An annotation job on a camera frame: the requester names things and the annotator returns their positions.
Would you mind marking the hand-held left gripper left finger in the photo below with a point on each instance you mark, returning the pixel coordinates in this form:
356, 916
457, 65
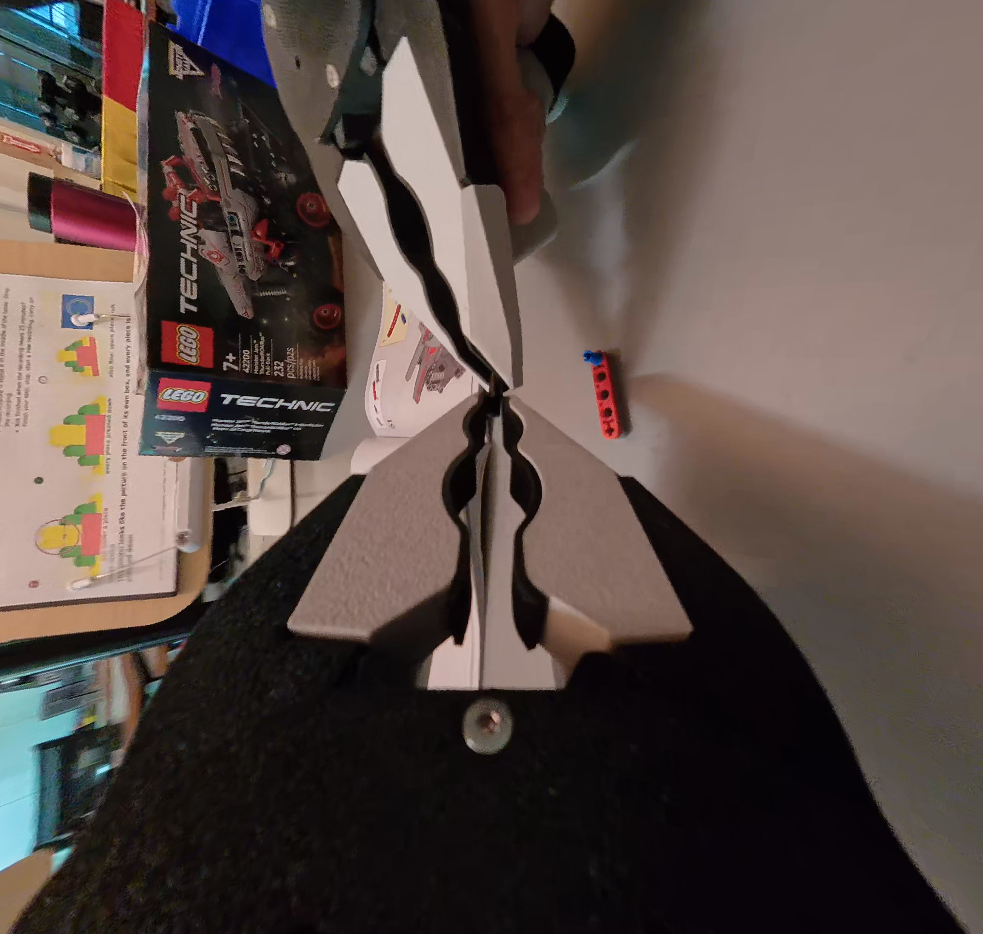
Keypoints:
376, 557

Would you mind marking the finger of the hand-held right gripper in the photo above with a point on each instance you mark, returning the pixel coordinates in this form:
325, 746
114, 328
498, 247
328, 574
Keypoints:
430, 127
384, 220

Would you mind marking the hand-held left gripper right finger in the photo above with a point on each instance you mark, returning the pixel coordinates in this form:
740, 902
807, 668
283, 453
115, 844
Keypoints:
599, 557

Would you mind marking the red toy brick beam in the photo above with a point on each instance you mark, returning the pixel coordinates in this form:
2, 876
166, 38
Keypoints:
609, 400

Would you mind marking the person's right hand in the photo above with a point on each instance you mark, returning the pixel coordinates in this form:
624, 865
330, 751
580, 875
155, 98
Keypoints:
499, 66

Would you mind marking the blue panel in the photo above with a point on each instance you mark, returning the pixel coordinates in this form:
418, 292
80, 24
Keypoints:
223, 20

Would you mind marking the toy building instruction booklet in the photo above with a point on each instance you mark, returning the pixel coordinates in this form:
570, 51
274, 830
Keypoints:
407, 365

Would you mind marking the black toy brick set box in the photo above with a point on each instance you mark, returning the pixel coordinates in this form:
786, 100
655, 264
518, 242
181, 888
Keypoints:
230, 258

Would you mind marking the red and yellow panel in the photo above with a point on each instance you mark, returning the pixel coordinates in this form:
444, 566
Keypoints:
123, 104

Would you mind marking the pink metal tumbler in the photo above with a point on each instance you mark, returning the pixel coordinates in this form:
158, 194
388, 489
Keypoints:
84, 212

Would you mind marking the brown cardboard board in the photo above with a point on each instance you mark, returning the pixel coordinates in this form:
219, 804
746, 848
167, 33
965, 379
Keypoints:
77, 258

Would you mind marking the printed instruction sheet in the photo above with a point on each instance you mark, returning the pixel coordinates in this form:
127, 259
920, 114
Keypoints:
46, 442

